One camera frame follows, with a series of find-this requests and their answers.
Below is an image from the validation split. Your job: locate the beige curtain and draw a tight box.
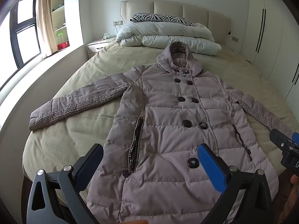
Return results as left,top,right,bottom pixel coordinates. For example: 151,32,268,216
37,0,58,58

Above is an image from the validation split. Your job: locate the bed with beige sheet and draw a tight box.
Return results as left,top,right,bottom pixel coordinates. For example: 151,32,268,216
22,39,299,192

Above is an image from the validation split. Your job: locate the white folded duvet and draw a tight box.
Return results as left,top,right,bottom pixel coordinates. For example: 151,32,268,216
116,23,222,56

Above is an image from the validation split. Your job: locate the white wardrobe with black handles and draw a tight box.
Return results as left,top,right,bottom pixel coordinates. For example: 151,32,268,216
248,0,299,103

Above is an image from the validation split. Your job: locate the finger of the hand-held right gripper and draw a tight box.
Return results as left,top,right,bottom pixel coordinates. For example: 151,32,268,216
269,128,299,148

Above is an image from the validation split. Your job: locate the zebra print pillow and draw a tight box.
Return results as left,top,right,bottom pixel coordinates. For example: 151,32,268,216
130,13,195,27

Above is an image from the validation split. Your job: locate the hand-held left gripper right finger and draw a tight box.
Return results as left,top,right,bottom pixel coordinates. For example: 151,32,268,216
197,143,274,224

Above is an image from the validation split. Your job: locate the lilac hooded puffer coat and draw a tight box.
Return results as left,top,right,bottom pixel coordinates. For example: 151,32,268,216
29,41,290,224

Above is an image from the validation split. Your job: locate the black framed window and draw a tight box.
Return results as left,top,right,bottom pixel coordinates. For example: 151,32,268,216
0,0,41,77

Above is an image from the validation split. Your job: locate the white wall shelf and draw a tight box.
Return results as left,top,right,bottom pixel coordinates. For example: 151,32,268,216
50,0,70,52

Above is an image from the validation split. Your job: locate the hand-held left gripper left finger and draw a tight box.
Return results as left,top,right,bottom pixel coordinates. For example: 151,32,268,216
26,143,104,224

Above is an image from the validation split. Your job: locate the person's right hand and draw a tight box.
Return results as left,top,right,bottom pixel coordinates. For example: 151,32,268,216
287,175,299,213

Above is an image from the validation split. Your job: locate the beige padded headboard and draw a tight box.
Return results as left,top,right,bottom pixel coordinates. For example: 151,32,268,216
120,0,232,45

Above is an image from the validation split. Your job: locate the white nightstand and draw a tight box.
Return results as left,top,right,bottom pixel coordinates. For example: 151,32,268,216
87,38,115,59

